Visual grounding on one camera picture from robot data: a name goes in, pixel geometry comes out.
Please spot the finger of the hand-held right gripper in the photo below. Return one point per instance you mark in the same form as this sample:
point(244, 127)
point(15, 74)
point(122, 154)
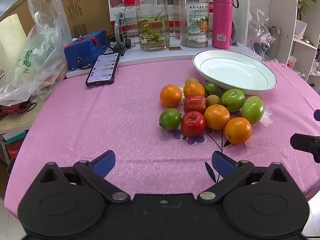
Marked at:
point(317, 115)
point(303, 141)

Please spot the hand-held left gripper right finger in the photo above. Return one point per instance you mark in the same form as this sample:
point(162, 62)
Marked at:
point(222, 163)

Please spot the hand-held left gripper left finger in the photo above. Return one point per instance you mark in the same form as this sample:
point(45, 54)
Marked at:
point(105, 162)

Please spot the smooth orange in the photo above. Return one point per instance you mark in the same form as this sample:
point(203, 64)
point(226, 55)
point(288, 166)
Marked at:
point(238, 130)
point(170, 95)

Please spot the bumpy mandarin orange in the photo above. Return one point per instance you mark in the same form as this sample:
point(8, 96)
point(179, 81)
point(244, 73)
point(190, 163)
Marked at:
point(217, 117)
point(194, 89)

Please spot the red apple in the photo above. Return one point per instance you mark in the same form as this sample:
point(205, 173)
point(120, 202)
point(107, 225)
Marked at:
point(195, 103)
point(193, 123)

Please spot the green apple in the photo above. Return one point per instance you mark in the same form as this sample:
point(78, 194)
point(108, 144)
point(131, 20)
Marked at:
point(252, 109)
point(232, 100)

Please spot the green tomato with stem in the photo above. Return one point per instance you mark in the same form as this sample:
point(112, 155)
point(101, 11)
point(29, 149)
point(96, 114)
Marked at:
point(170, 119)

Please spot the white round plate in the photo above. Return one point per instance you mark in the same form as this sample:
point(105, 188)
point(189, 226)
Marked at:
point(232, 72)

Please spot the pink floral tablecloth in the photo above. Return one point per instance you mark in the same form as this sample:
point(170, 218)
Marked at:
point(112, 125)

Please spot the white shelf unit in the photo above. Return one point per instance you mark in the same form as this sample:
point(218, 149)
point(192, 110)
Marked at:
point(305, 50)

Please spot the small dark green fruit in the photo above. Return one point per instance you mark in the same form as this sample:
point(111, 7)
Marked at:
point(211, 88)

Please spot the black smartphone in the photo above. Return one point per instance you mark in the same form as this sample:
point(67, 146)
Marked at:
point(103, 69)

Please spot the crumpled clear plastic wrap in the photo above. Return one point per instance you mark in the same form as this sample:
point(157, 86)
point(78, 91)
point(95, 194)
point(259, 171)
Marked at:
point(260, 35)

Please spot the red and black cloth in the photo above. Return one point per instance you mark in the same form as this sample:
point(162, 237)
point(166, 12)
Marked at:
point(12, 110)

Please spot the green potted plant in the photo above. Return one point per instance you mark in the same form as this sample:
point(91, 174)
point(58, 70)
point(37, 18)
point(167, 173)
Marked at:
point(303, 1)

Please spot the blue tool case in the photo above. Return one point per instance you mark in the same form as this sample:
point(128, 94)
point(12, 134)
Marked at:
point(83, 48)

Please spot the white raised board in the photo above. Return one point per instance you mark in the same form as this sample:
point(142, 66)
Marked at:
point(155, 55)

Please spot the black power adapter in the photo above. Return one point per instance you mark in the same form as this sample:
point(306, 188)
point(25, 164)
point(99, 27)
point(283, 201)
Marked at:
point(128, 42)

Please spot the small gold card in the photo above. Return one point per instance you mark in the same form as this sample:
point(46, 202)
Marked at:
point(175, 48)

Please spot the clear plastic bag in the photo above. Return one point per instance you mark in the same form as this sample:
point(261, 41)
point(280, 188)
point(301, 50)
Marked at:
point(37, 52)

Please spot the pink thermos bottle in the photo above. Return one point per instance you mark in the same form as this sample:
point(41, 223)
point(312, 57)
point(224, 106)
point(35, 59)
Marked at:
point(222, 20)

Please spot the glass vase with plant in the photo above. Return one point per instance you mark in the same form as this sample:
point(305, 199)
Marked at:
point(151, 27)

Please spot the clear bottle with red cap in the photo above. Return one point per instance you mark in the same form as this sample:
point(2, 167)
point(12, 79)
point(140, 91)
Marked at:
point(130, 20)

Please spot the clear jar with black lid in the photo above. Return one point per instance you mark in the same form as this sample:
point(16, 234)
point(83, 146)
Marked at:
point(194, 20)

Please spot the red-capped soda bottle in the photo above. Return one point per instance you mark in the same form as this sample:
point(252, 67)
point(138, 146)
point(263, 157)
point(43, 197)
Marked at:
point(210, 7)

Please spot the clear plastic jar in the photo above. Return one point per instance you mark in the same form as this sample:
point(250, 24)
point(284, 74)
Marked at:
point(176, 17)

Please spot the cardboard box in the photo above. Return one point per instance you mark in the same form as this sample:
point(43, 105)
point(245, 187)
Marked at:
point(82, 7)

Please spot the white paper bag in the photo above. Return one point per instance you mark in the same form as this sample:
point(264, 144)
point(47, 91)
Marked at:
point(10, 37)

